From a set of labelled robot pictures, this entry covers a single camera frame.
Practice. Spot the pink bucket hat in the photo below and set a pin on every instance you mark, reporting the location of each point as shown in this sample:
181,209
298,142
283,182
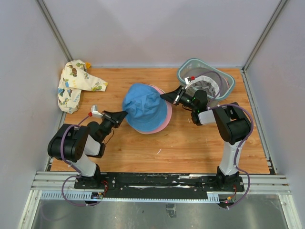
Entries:
150,112

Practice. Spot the grey plastic basket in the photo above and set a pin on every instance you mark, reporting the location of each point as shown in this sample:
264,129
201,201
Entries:
196,67

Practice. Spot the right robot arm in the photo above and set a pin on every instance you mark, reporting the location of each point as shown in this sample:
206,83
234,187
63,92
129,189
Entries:
234,126

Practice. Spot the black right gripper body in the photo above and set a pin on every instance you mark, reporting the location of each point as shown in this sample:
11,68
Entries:
185,99

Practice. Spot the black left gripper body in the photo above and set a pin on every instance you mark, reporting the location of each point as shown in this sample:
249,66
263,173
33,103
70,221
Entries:
107,125

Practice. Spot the small yellow object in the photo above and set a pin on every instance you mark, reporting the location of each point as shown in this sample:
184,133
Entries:
87,65

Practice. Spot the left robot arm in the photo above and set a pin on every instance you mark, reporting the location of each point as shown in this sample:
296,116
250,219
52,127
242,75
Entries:
75,144

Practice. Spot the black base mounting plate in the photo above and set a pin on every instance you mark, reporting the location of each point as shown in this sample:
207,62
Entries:
162,186

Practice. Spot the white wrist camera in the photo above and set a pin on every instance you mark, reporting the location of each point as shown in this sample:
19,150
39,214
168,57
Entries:
188,82
95,113

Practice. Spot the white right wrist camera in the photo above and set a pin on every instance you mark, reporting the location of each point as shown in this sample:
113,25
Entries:
188,82

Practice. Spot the grey hat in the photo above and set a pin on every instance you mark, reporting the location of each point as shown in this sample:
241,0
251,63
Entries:
213,85

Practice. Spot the blue hat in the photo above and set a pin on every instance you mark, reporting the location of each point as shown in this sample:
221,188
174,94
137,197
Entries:
126,103

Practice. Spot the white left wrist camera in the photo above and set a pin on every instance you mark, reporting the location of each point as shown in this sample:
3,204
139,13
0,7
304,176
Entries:
95,113

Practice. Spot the cartoon print cloth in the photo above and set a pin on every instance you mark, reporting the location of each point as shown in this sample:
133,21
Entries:
75,79

